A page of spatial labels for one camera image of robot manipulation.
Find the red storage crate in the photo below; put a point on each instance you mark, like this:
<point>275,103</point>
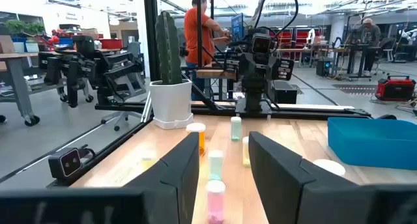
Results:
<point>110,43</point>

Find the grey rolling table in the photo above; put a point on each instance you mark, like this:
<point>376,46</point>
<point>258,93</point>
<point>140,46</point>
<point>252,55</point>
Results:
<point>16,74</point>

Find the red equipment case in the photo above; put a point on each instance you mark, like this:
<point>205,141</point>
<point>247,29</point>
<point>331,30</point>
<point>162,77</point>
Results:
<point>395,89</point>

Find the black legged robot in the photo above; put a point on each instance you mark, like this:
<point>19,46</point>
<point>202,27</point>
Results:
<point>78,67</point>

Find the computer monitor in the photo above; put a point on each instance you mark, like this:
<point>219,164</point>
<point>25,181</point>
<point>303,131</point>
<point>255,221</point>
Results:
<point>237,27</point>

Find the white hexagonal plant pot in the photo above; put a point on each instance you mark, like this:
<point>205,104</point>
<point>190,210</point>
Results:
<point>171,103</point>

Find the pale green pill bottle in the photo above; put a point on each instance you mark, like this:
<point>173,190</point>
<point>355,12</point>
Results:
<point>236,129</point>

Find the pink pill bottle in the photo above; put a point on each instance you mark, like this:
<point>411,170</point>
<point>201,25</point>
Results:
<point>215,201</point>

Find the black table-level camera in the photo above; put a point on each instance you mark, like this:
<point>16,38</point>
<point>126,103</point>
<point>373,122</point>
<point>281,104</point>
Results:
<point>66,163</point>

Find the grey office chair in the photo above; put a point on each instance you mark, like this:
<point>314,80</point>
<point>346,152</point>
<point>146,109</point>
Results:
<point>130,80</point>

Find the black box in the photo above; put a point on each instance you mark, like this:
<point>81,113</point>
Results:
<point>285,92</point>

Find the green leafy plant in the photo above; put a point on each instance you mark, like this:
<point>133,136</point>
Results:
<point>23,27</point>

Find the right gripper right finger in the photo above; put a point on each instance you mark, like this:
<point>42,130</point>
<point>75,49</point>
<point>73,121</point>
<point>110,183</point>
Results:
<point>309,201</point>

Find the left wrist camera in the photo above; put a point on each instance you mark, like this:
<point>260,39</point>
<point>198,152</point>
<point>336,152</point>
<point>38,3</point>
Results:
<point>260,44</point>

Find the blue plastic bin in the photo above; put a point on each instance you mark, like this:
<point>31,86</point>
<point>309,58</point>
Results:
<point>374,142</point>

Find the pale yellow pill bottle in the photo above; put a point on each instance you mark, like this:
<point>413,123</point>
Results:
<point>148,160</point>

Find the green cactus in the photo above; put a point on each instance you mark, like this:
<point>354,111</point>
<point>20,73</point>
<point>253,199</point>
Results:
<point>167,48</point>

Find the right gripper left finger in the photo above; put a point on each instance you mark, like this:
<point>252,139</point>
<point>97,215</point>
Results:
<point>97,207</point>

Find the teal pill bottle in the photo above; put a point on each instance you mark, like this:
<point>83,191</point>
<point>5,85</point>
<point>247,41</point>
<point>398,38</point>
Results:
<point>215,167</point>

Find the person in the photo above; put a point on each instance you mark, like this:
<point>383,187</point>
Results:
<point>369,35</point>
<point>195,38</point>

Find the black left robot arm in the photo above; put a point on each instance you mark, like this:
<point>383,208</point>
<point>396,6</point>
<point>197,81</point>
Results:
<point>253,100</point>

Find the wooden workbench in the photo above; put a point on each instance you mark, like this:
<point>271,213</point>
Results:
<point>211,73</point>

